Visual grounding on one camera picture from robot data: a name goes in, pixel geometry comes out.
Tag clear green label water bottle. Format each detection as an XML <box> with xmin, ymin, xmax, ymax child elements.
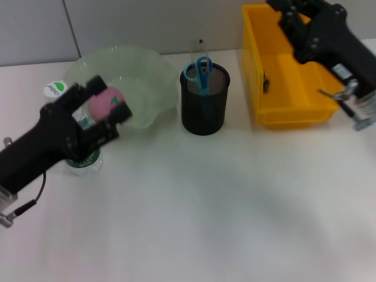
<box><xmin>43</xmin><ymin>79</ymin><xmax>104</xmax><ymax>177</ymax></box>

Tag yellow plastic storage bin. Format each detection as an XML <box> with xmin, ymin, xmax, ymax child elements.
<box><xmin>241</xmin><ymin>3</ymin><xmax>341</xmax><ymax>130</ymax></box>

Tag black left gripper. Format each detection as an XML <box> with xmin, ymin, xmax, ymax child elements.
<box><xmin>0</xmin><ymin>75</ymin><xmax>134</xmax><ymax>195</ymax></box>

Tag pale green wavy fruit bowl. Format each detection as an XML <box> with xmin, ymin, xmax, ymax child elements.
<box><xmin>64</xmin><ymin>45</ymin><xmax>181</xmax><ymax>130</ymax></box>

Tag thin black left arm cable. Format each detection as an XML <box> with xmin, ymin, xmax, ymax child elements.
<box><xmin>0</xmin><ymin>171</ymin><xmax>48</xmax><ymax>229</ymax></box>

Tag black mesh pen cup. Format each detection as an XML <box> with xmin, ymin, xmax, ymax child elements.
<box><xmin>179</xmin><ymin>61</ymin><xmax>231</xmax><ymax>136</ymax></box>

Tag clear plastic ruler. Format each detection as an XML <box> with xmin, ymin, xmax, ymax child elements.
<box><xmin>190</xmin><ymin>38</ymin><xmax>211</xmax><ymax>66</ymax></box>

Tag right arm cable with plug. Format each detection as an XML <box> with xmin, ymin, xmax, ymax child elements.
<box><xmin>318</xmin><ymin>79</ymin><xmax>372</xmax><ymax>132</ymax></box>

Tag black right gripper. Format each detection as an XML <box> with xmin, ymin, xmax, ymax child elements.
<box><xmin>265</xmin><ymin>0</ymin><xmax>376</xmax><ymax>98</ymax></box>

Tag pink toy peach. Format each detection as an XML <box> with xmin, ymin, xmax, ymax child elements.
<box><xmin>88</xmin><ymin>86</ymin><xmax>126</xmax><ymax>122</ymax></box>

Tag blue capped scissors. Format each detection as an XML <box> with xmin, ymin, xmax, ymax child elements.
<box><xmin>183</xmin><ymin>56</ymin><xmax>214</xmax><ymax>119</ymax></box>

